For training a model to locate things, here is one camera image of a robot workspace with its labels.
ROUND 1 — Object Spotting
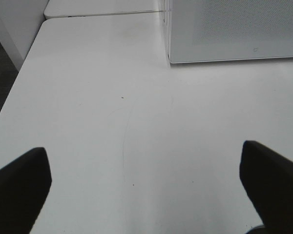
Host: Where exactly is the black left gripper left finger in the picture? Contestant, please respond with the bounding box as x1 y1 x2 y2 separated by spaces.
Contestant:
0 147 52 234

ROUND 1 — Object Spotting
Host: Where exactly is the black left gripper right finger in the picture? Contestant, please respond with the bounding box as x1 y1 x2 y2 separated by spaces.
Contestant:
239 140 293 234

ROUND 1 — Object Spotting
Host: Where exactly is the white microwave oven body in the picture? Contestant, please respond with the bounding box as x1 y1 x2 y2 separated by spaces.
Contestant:
159 0 172 62

